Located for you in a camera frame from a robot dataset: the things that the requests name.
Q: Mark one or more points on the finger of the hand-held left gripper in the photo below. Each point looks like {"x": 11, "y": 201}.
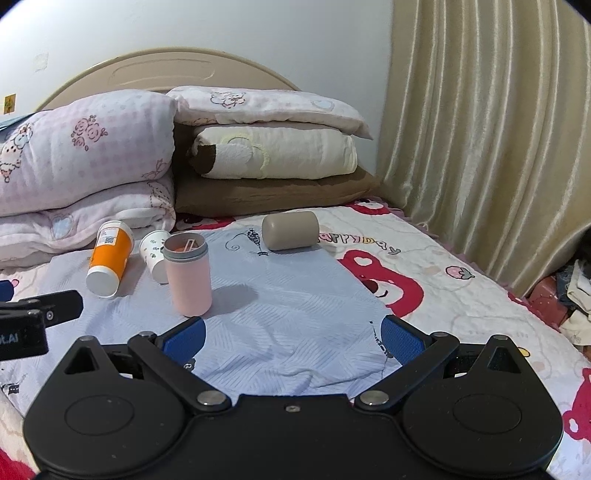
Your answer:
{"x": 62, "y": 307}
{"x": 4, "y": 290}

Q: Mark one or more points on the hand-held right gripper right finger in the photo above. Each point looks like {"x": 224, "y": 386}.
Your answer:
{"x": 402, "y": 344}

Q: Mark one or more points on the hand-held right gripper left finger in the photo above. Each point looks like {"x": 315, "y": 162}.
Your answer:
{"x": 185, "y": 340}

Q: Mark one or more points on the pink cup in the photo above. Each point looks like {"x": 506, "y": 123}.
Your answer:
{"x": 189, "y": 281}

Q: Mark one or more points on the orange cup with white ends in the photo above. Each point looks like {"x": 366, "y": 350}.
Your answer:
{"x": 110, "y": 256}

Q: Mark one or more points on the white printed paper cup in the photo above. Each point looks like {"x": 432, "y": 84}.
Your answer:
{"x": 151, "y": 256}

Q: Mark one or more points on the beige cup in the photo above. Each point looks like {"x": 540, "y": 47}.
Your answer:
{"x": 291, "y": 230}

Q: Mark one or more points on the printed bear bedsheet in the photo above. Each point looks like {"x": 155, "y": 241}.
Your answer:
{"x": 466, "y": 300}

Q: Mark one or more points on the light blue cloth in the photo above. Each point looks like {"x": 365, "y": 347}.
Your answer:
{"x": 286, "y": 314}

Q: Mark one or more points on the red patterned object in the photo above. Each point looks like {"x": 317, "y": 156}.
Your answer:
{"x": 547, "y": 300}

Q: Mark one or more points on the folded pink quilt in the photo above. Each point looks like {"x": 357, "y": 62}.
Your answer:
{"x": 92, "y": 152}

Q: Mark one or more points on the pile of clothes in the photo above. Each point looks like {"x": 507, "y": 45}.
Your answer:
{"x": 577, "y": 300}

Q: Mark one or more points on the cream pillow with brown patch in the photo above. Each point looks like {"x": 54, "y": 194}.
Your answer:
{"x": 295, "y": 154}

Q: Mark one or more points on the beige striped curtain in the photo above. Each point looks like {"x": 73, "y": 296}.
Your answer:
{"x": 489, "y": 138}

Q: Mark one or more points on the white bear print pillow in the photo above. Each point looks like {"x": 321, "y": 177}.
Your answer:
{"x": 268, "y": 104}

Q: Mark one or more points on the beige headboard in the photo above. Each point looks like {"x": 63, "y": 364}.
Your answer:
{"x": 152, "y": 69}

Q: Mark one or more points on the yellow wall sticker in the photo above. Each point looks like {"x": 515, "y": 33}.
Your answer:
{"x": 9, "y": 103}

